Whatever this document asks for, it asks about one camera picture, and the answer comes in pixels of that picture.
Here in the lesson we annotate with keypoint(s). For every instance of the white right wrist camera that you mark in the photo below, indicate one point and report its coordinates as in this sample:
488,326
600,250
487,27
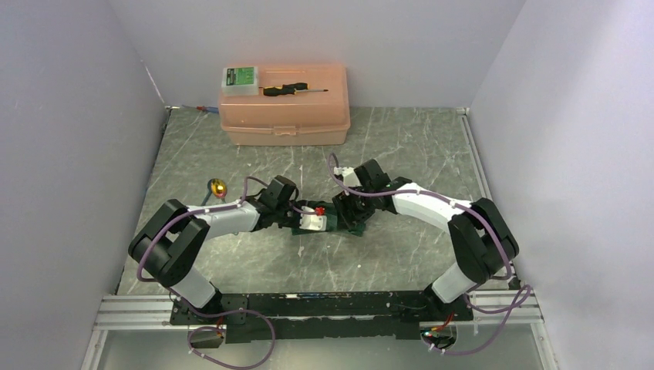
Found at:
348,176

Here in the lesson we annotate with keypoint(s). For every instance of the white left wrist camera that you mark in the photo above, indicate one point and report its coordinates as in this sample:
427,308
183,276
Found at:
313,219

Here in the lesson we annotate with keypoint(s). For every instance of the pink plastic toolbox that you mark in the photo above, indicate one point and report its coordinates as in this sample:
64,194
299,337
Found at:
303,119

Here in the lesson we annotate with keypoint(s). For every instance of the red blue pen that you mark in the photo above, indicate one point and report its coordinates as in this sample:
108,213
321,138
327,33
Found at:
207,109

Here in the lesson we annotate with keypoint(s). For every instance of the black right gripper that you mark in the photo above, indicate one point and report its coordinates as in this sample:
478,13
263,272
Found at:
342,202

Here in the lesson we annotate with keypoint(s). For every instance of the aluminium frame rail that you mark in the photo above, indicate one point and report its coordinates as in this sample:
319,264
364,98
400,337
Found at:
152,312

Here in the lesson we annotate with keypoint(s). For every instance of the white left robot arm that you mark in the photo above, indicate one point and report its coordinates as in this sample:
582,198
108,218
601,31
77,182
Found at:
167,247

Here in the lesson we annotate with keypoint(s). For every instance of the black yellow screwdriver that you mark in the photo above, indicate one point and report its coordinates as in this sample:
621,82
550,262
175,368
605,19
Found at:
289,89

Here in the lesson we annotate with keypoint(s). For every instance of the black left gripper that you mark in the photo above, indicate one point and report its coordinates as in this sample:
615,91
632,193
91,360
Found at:
294,225

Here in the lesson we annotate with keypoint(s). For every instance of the green white small box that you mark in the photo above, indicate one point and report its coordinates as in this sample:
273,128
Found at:
240,81

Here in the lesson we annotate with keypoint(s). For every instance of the green cloth napkin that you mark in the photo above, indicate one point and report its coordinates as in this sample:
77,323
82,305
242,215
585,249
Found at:
336,221

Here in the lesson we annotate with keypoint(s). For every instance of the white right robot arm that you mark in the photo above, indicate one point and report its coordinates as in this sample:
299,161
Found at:
481,239

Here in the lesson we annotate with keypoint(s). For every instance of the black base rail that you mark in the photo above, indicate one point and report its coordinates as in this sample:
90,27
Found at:
259,327

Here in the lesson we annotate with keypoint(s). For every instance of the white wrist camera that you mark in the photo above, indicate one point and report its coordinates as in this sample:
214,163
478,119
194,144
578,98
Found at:
313,219
348,176

